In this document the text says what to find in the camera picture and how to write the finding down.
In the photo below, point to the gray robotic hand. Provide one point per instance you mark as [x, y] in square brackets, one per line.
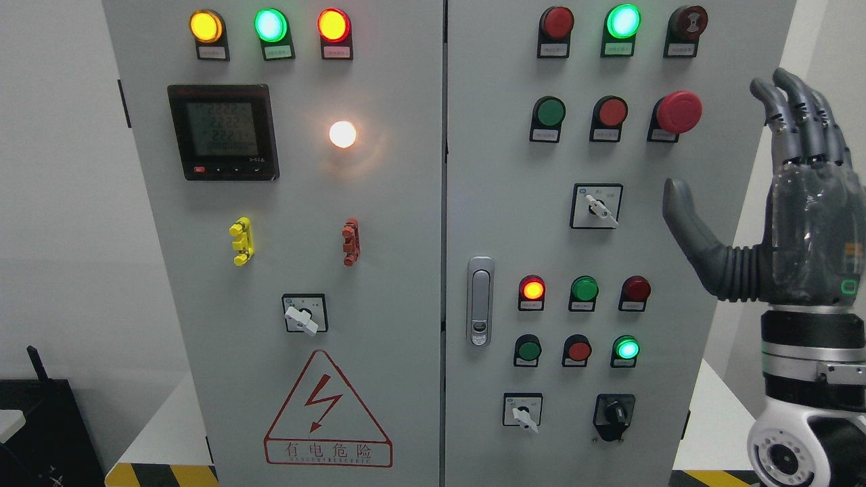
[812, 250]

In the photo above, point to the gray rotary switch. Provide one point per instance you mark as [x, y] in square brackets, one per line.
[596, 206]
[522, 410]
[305, 313]

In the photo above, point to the red emergency stop button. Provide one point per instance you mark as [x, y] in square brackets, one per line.
[673, 115]

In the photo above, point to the lit green push button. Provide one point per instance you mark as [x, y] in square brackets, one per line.
[625, 350]

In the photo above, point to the middle green indicator light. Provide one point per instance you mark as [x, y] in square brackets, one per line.
[583, 294]

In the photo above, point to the green indicator light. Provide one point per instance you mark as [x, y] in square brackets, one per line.
[273, 31]
[583, 294]
[620, 30]

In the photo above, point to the upper red push button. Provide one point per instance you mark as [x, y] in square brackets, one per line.
[609, 113]

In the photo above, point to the red push button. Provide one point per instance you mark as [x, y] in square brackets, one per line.
[609, 113]
[576, 351]

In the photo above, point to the lower red push button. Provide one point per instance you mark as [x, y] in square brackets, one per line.
[576, 351]

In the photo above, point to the dark red buzzer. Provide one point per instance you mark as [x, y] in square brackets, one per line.
[685, 27]

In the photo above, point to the lit red indicator light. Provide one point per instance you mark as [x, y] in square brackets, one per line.
[531, 293]

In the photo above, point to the lower green push button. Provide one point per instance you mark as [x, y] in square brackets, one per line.
[527, 351]

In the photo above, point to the top right green indicator light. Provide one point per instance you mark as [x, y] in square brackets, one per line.
[620, 30]

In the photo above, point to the upper green push button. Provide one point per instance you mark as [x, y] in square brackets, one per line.
[547, 118]

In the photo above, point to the top right red indicator light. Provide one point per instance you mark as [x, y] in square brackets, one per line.
[555, 29]

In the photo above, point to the red terminal connector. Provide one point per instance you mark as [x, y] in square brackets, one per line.
[351, 245]

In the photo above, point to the gray electrical cabinet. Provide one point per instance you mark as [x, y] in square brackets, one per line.
[441, 94]

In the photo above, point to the white glowing indicator light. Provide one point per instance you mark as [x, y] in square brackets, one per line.
[343, 134]

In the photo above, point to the high voltage warning sticker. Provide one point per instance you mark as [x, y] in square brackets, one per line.
[323, 421]

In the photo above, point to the top left red indicator light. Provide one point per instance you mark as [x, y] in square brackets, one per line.
[335, 29]

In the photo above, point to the yellow terminal connector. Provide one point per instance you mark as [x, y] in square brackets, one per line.
[243, 243]

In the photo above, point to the top left green indicator light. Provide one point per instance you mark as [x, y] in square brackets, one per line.
[273, 31]

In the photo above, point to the digital power meter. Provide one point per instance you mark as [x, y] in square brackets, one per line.
[224, 132]

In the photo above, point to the yellow indicator light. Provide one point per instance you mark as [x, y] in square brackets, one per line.
[209, 32]

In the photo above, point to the black box with antenna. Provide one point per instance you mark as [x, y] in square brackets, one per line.
[47, 442]

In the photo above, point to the black rotary selector switch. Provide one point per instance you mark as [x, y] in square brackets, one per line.
[612, 415]

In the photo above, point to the silver door latch handle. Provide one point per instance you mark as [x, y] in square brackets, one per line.
[481, 271]

